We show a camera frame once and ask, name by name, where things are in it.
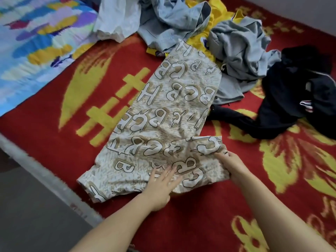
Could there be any person's right hand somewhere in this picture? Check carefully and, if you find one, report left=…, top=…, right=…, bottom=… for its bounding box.
left=213, top=149, right=253, bottom=183

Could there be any person's left hand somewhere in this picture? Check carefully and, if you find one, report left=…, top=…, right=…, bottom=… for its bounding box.
left=140, top=165, right=184, bottom=212

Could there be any pile of mixed clothes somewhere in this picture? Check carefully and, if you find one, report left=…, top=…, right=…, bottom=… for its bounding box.
left=93, top=0, right=336, bottom=141

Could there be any person's right forearm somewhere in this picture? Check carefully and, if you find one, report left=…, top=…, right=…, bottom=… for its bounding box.
left=231, top=173, right=336, bottom=252

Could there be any person's left forearm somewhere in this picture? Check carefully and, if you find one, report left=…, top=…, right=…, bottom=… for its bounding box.
left=70, top=199, right=163, bottom=252

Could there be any white bed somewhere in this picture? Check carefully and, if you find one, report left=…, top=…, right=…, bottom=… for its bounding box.
left=0, top=0, right=336, bottom=252

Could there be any red bedsheet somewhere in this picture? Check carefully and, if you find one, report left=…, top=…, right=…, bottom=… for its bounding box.
left=0, top=0, right=336, bottom=252

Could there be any colourful patterned pillow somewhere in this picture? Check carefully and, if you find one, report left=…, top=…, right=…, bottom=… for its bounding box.
left=0, top=0, right=100, bottom=118

